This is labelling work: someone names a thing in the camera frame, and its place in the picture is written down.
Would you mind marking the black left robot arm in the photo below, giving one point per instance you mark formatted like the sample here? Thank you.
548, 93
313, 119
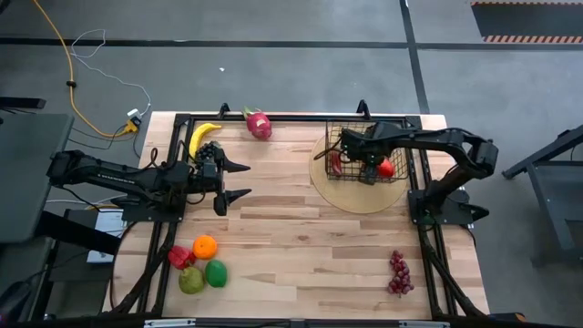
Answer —
114, 175

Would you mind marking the orange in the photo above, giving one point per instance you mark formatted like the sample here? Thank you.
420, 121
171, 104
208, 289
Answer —
205, 247

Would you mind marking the green pear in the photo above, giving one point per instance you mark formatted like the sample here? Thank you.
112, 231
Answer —
191, 281

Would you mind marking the orange red mango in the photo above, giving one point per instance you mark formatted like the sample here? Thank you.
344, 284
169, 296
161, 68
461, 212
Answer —
386, 168

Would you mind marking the grey desk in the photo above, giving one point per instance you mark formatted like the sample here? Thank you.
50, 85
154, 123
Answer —
32, 191

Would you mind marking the green lime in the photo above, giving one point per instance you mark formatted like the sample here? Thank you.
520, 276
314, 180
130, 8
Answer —
216, 273

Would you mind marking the red grape bunch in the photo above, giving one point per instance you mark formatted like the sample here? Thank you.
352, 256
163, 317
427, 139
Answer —
401, 275

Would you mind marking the black metal table frame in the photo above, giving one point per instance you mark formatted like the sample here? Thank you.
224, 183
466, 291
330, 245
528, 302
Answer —
296, 118

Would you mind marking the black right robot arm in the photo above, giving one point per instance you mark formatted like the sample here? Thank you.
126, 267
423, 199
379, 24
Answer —
437, 139

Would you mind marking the black desk beam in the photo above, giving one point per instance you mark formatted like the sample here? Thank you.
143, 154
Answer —
77, 232

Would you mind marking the white box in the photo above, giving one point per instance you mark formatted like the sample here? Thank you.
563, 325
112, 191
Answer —
109, 223

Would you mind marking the round woven placemat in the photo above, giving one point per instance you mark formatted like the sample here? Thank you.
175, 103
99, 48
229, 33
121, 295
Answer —
350, 198

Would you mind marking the silver metal bracket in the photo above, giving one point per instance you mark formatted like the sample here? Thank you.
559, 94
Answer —
168, 323
423, 324

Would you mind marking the black hazard striped mat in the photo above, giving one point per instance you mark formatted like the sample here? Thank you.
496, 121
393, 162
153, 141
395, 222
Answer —
524, 20

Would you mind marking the black grape bunch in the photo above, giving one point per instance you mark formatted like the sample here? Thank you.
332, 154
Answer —
206, 150

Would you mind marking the black flat bar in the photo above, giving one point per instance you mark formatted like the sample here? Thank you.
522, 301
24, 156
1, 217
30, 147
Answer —
20, 103

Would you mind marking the pink dragon fruit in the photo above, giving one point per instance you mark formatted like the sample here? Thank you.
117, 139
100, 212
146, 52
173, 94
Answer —
259, 126

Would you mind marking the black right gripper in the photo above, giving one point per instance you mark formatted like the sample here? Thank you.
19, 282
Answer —
364, 141

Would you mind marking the red chili pepper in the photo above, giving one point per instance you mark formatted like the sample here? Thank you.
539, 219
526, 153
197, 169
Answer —
336, 164

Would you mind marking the black table stand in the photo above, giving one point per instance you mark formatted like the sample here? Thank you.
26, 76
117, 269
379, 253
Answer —
537, 156

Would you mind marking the red bell pepper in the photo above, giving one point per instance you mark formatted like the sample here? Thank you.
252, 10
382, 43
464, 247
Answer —
181, 257

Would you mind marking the white power adapter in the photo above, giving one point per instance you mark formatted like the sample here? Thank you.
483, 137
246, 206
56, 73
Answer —
133, 113

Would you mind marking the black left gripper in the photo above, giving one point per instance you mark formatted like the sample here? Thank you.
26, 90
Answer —
207, 177

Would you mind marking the yellow banana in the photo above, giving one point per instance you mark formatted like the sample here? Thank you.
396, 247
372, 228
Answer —
199, 136

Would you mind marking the black frame bracket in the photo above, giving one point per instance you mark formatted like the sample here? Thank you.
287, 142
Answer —
223, 110
363, 109

